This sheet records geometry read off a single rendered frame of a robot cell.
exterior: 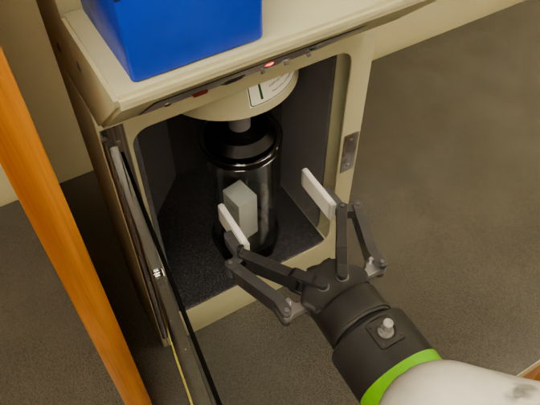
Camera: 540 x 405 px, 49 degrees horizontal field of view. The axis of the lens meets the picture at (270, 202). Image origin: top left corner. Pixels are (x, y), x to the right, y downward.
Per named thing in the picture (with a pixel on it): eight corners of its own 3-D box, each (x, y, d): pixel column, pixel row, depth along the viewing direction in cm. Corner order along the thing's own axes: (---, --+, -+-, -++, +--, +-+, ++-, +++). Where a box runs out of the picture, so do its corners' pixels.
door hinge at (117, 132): (158, 331, 84) (96, 132, 54) (175, 323, 85) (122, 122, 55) (163, 340, 83) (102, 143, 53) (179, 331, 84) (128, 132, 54)
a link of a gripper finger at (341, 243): (334, 276, 64) (348, 277, 64) (337, 198, 71) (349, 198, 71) (332, 294, 67) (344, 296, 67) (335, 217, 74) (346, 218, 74)
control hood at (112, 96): (87, 113, 52) (55, 14, 44) (382, 7, 62) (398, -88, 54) (138, 200, 46) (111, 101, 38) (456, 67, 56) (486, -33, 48)
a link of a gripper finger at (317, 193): (331, 206, 71) (337, 203, 71) (301, 169, 75) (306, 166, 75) (329, 221, 73) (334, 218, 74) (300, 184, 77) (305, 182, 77)
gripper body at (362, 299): (403, 296, 60) (352, 233, 66) (333, 333, 58) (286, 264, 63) (391, 330, 66) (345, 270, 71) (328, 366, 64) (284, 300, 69)
